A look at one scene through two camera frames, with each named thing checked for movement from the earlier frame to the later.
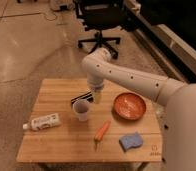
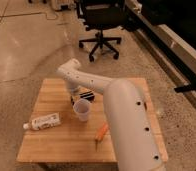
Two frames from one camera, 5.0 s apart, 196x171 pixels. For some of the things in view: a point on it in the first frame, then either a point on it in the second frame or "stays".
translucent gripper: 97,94 → 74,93
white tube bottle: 43,122 stays
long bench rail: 176,57 stays
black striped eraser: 87,96 stays
